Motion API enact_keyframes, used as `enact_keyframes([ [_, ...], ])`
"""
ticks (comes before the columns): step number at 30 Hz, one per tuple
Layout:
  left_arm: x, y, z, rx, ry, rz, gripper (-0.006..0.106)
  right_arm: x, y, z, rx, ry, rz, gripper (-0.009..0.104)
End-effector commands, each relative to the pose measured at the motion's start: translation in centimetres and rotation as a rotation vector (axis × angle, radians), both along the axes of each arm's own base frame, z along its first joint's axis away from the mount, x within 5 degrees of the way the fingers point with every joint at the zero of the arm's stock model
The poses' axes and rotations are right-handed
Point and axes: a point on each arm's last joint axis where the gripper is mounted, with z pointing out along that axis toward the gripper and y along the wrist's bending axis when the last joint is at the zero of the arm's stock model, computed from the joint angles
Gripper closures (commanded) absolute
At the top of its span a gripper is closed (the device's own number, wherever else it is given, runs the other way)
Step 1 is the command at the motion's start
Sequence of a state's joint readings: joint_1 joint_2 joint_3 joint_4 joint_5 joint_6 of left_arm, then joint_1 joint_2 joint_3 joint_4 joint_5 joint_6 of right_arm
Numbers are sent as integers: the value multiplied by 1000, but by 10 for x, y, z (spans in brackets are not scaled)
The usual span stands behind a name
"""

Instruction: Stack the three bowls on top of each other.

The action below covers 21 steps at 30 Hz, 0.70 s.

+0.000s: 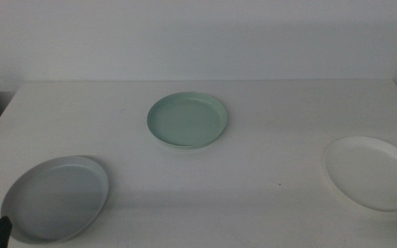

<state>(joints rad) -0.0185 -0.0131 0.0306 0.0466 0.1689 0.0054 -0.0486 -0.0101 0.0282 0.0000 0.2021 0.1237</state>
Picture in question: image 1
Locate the white shallow bowl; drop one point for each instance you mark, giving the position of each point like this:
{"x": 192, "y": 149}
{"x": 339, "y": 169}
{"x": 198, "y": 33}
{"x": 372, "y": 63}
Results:
{"x": 371, "y": 174}

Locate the grey shallow bowl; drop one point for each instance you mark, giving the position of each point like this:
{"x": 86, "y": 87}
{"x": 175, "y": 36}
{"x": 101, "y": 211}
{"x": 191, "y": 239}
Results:
{"x": 53, "y": 199}

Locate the mint green shallow bowl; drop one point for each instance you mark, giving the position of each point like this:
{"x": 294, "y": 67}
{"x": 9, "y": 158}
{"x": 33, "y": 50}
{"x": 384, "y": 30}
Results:
{"x": 186, "y": 120}

